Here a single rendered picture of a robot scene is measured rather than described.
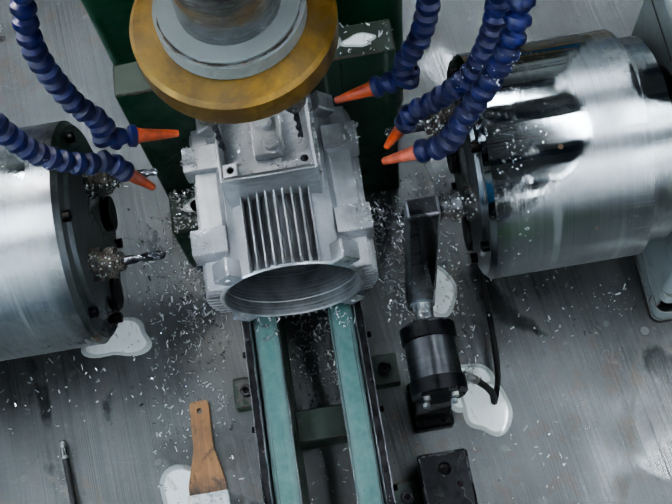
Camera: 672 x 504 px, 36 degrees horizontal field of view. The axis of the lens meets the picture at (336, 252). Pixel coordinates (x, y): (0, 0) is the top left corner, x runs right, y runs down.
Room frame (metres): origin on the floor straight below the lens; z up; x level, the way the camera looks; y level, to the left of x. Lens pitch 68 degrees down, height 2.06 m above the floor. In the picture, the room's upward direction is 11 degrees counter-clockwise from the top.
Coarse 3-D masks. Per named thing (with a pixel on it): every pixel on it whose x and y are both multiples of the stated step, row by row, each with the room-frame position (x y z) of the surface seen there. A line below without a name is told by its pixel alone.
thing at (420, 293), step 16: (416, 208) 0.35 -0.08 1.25; (432, 208) 0.35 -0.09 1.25; (416, 224) 0.35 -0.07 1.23; (432, 224) 0.35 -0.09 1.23; (416, 240) 0.35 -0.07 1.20; (432, 240) 0.35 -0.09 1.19; (416, 256) 0.35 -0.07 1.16; (432, 256) 0.35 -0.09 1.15; (416, 272) 0.35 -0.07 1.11; (432, 272) 0.35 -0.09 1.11; (416, 288) 0.35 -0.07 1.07; (432, 288) 0.35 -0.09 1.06; (432, 304) 0.34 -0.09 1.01
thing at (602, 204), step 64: (512, 64) 0.54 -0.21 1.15; (576, 64) 0.52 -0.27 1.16; (640, 64) 0.51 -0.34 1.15; (512, 128) 0.46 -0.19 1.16; (576, 128) 0.45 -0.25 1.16; (640, 128) 0.44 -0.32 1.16; (448, 192) 0.44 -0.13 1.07; (512, 192) 0.40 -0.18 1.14; (576, 192) 0.39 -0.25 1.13; (640, 192) 0.38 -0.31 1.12; (512, 256) 0.36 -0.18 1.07; (576, 256) 0.36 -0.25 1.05
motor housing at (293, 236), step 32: (352, 160) 0.51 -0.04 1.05; (352, 192) 0.47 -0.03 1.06; (224, 224) 0.46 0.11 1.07; (256, 224) 0.44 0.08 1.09; (288, 224) 0.43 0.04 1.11; (320, 224) 0.43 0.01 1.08; (224, 256) 0.42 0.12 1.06; (256, 256) 0.40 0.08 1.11; (288, 256) 0.40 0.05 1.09; (320, 256) 0.39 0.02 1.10; (224, 288) 0.39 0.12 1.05; (256, 288) 0.42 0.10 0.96; (288, 288) 0.42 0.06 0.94; (320, 288) 0.41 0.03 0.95; (352, 288) 0.39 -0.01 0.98
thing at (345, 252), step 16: (320, 96) 0.58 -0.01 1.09; (320, 112) 0.56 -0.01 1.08; (208, 128) 0.57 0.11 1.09; (336, 240) 0.41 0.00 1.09; (352, 240) 0.41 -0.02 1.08; (336, 256) 0.39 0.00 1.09; (352, 256) 0.39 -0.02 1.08; (224, 272) 0.39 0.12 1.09; (240, 272) 0.39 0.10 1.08; (240, 320) 0.39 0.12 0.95
